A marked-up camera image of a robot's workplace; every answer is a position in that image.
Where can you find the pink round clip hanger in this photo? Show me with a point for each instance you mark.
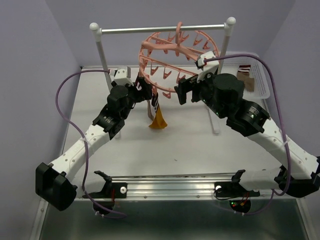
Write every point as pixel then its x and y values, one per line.
pixel 165 58

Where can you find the aluminium mounting rail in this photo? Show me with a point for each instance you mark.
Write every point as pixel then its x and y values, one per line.
pixel 179 187

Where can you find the brown striped sock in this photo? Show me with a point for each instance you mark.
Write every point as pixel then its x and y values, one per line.
pixel 150 110

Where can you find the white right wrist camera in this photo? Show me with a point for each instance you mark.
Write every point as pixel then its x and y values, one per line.
pixel 207 62

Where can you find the white plastic basket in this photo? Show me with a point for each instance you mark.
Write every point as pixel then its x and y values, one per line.
pixel 261 89

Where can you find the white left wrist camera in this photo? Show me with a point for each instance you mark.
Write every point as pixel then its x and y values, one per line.
pixel 122 76

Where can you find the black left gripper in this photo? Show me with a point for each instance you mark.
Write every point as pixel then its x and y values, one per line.
pixel 144 94

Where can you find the mustard yellow sock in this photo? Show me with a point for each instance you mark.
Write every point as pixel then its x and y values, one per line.
pixel 159 121

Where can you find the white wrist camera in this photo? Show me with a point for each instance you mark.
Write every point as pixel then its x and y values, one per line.
pixel 207 62
pixel 122 76

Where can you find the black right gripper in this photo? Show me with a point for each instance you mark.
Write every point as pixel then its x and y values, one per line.
pixel 184 85

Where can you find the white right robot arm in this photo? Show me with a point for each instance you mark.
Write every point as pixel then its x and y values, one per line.
pixel 298 174

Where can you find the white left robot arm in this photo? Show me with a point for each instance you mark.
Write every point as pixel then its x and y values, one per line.
pixel 53 181

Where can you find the brown sock in basket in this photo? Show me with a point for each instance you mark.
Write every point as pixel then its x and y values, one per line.
pixel 243 74

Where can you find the white clothes rack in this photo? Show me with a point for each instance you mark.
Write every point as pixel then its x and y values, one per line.
pixel 225 50

